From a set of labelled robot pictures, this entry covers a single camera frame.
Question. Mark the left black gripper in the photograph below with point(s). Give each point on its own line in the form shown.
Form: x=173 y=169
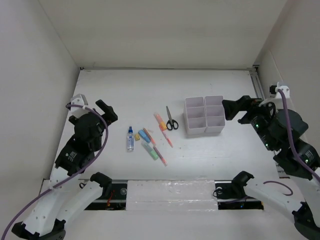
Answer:
x=107 y=110

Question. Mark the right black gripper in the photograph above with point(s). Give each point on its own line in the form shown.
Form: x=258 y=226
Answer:
x=231 y=107

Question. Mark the red highlighter pen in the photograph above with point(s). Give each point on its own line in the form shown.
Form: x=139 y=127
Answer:
x=165 y=136

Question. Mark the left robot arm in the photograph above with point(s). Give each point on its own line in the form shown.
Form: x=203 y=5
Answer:
x=54 y=211

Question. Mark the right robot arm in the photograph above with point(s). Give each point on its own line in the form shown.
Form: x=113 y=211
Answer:
x=280 y=131

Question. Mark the white six-slot organizer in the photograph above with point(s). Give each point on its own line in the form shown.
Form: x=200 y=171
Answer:
x=204 y=115

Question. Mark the blue spray bottle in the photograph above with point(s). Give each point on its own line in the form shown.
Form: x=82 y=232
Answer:
x=130 y=140

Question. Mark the orange pen beside tape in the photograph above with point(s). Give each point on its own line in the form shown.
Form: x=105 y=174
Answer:
x=149 y=136

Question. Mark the green highlighter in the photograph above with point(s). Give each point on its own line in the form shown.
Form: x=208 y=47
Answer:
x=150 y=150

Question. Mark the orange yellow-capped highlighter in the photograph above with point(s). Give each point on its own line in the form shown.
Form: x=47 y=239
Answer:
x=160 y=121

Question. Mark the pink red pen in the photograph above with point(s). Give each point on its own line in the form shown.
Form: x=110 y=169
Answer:
x=160 y=156

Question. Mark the white foam front block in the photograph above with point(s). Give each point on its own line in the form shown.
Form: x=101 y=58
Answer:
x=171 y=195

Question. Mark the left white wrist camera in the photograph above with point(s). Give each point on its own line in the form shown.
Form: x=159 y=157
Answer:
x=79 y=99

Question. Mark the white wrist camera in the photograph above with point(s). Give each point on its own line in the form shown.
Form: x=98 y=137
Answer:
x=277 y=92
x=79 y=99

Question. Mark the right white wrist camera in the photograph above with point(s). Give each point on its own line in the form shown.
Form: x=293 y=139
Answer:
x=277 y=92

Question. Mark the aluminium side rail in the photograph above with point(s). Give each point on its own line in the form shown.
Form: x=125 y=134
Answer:
x=259 y=92

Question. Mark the black handled scissors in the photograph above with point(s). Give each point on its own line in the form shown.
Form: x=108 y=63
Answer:
x=171 y=123

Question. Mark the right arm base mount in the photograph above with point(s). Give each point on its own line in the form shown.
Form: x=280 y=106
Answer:
x=230 y=194

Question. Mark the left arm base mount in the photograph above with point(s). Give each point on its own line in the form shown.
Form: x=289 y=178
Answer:
x=114 y=194

